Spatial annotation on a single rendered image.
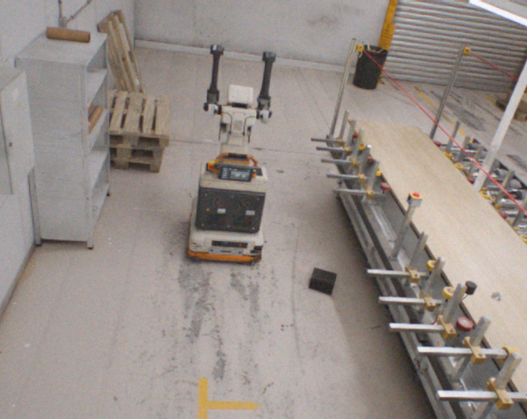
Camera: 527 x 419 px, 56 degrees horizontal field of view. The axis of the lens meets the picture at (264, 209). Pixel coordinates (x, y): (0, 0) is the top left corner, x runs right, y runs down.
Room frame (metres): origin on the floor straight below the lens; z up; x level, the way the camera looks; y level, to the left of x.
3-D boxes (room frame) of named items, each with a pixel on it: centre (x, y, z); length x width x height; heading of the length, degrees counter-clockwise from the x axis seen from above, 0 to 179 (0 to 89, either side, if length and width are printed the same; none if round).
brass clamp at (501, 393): (1.55, -1.18, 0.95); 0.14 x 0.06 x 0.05; 11
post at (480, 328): (1.82, -1.13, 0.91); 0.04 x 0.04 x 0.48; 11
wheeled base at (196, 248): (3.61, 0.31, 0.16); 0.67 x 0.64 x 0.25; 10
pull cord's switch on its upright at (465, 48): (5.04, -1.65, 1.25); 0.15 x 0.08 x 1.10; 11
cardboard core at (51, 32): (3.70, 1.68, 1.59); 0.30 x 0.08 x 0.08; 101
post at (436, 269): (2.31, -1.04, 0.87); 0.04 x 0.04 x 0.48; 11
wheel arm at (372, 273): (2.50, -0.91, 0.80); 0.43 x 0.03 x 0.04; 101
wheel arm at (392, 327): (2.01, -0.98, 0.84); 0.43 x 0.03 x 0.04; 101
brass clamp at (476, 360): (1.80, -1.14, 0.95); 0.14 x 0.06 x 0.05; 11
